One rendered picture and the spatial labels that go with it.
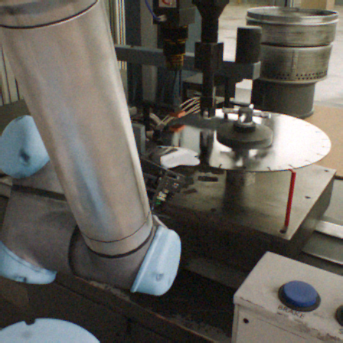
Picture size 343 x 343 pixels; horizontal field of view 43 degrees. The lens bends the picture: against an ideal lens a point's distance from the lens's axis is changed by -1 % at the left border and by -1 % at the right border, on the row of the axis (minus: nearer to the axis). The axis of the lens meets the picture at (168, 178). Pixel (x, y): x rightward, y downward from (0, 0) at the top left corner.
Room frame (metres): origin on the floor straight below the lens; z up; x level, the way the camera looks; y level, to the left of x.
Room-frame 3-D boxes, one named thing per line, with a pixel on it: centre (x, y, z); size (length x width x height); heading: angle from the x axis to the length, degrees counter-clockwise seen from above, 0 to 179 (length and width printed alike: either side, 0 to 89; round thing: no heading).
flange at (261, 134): (0.81, -0.15, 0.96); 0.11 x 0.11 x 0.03
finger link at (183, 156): (0.67, -0.03, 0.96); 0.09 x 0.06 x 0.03; 134
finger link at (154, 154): (0.65, 0.02, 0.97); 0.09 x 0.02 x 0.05; 134
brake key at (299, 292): (0.41, -0.16, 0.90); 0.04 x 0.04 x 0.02
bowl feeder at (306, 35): (1.56, -0.41, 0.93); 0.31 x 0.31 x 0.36
